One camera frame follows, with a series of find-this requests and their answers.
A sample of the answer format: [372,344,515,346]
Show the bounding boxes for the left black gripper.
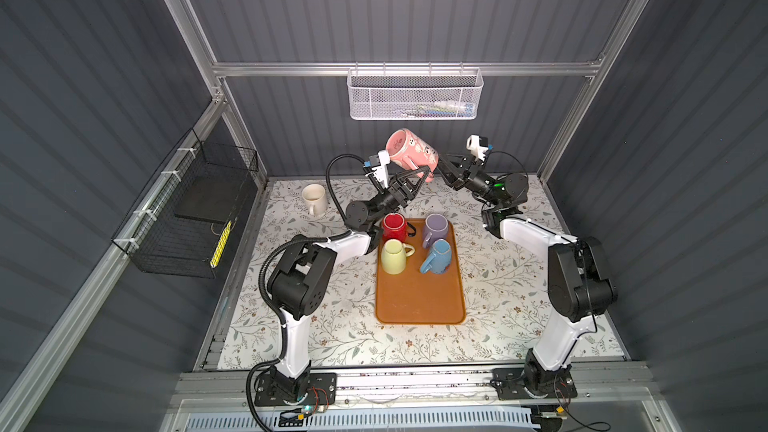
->
[366,169,424,232]

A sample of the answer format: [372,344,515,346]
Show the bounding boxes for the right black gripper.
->
[433,158,499,213]

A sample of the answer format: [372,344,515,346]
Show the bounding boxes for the pink patterned mug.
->
[385,128,439,183]

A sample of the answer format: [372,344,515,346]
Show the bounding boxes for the white mug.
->
[301,183,328,217]

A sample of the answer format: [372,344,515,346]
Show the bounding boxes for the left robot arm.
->
[259,165,431,382]

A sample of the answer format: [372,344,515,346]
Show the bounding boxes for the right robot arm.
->
[437,152,618,396]

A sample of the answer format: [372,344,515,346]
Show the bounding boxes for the red mug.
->
[381,213,416,243]

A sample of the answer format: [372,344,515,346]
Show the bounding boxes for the purple mug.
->
[422,213,449,249]

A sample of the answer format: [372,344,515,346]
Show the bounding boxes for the light green mug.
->
[380,239,415,275]

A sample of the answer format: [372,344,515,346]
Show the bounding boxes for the blue mug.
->
[420,239,453,275]

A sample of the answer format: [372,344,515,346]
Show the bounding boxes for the orange plastic tray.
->
[375,218,466,325]

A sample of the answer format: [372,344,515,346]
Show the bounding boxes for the yellow marker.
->
[209,221,233,269]

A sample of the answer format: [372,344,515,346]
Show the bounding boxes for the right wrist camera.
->
[466,134,493,162]

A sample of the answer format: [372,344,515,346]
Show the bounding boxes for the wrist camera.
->
[363,149,391,191]
[466,134,493,162]

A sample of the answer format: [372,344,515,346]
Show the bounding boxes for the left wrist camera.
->
[363,149,391,191]

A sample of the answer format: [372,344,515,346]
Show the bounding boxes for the white wire mesh basket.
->
[346,67,484,121]

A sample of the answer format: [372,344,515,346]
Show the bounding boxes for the aluminium rail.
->
[172,361,658,404]

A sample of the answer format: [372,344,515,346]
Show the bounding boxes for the black corrugated cable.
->
[245,153,368,432]

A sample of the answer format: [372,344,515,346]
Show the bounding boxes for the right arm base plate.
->
[490,367,578,401]

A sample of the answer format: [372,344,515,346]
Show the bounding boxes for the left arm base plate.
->
[253,369,338,407]

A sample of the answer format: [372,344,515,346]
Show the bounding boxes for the black wire basket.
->
[112,131,260,279]

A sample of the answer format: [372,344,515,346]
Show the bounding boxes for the white slotted cable duct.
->
[182,406,541,432]

